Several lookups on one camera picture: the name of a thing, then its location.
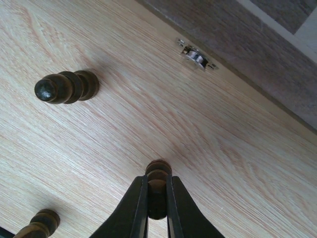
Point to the dark chess piece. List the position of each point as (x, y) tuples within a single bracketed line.
[(67, 87), (42, 225), (157, 172)]

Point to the wooden chessboard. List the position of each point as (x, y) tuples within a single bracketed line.
[(242, 40)]

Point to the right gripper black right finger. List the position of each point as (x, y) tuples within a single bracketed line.
[(184, 219)]

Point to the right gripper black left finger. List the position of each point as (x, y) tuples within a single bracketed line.
[(130, 218)]

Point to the metal chessboard clasp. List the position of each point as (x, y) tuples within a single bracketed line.
[(194, 57)]

